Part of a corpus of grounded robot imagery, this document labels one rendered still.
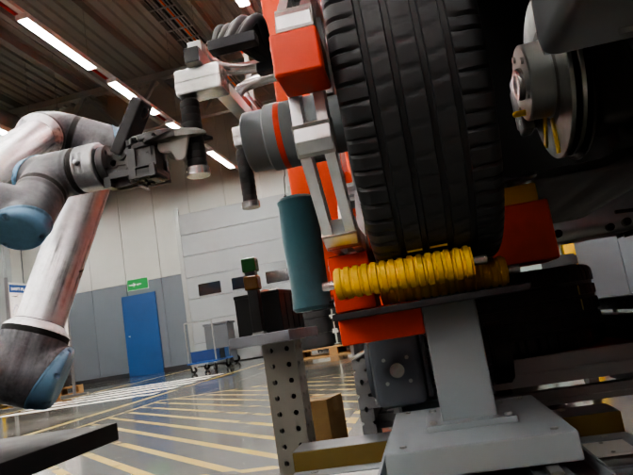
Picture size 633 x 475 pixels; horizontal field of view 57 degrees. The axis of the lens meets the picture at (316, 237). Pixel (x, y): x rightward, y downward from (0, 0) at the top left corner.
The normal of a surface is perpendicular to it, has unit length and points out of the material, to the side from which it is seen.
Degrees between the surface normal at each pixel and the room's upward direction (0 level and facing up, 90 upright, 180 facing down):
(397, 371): 90
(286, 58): 90
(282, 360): 90
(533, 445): 90
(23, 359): 82
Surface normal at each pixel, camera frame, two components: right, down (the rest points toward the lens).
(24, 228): 0.08, 0.66
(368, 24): -0.19, -0.21
